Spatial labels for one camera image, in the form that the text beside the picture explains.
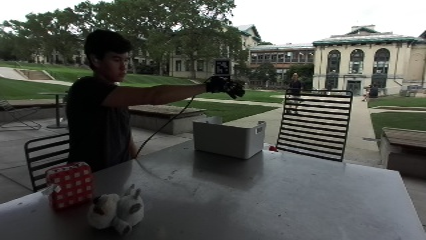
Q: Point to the large green tree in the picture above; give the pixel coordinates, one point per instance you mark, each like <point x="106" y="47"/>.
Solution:
<point x="190" y="33"/>

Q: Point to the black lounge chair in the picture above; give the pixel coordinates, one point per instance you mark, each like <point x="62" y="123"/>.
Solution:
<point x="15" y="115"/>

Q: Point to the red checkered pouch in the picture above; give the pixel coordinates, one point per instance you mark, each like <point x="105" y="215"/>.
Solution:
<point x="69" y="185"/>

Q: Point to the white marker cube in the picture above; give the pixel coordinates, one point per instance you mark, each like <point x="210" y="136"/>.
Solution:
<point x="222" y="67"/>

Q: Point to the beige arched building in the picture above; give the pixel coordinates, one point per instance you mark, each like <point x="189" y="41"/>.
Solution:
<point x="367" y="61"/>

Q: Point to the brick building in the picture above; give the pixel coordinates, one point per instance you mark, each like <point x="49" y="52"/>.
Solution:
<point x="281" y="61"/>

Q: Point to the round outdoor table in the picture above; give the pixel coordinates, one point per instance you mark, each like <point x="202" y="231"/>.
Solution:
<point x="56" y="110"/>

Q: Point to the white plush toy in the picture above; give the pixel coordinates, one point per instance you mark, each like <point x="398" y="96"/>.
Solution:
<point x="116" y="210"/>

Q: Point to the small red object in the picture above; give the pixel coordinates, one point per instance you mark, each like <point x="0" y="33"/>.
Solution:
<point x="271" y="148"/>

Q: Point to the black slatted metal chair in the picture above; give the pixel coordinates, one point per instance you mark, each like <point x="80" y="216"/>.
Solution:
<point x="315" y="125"/>
<point x="44" y="160"/>

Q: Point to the concrete bench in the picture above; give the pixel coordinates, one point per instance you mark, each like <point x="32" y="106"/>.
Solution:
<point x="166" y="118"/>
<point x="403" y="151"/>

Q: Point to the white plastic storage box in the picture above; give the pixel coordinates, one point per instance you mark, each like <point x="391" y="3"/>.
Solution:
<point x="228" y="138"/>

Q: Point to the the person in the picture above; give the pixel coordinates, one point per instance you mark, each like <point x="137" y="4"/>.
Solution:
<point x="97" y="126"/>

